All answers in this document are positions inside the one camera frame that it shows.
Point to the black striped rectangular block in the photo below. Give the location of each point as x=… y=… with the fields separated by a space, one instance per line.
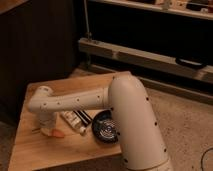
x=86 y=119

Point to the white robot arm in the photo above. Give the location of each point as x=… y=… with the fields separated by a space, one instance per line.
x=139 y=135

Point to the black round bowl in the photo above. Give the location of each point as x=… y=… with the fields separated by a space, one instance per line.
x=103 y=127

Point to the white tube bottle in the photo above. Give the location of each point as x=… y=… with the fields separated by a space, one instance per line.
x=73 y=121

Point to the metal vertical pole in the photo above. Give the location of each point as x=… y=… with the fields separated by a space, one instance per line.
x=88 y=33

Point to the wooden table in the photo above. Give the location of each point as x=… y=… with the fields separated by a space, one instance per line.
x=34 y=151

